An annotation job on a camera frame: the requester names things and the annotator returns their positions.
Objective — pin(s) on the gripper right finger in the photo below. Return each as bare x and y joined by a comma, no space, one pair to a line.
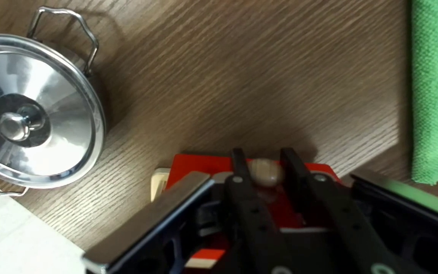
340,213

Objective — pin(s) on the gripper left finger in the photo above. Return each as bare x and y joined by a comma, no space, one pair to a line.
247,213

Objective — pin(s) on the round wooden drawer knob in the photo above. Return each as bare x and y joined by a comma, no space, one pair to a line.
266,172

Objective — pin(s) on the green cloth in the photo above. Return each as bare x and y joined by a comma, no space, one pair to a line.
435,87

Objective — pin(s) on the shiny steel pot lid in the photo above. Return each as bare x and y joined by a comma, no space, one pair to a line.
36,114

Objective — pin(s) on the white cloth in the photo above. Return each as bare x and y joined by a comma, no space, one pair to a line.
10,236

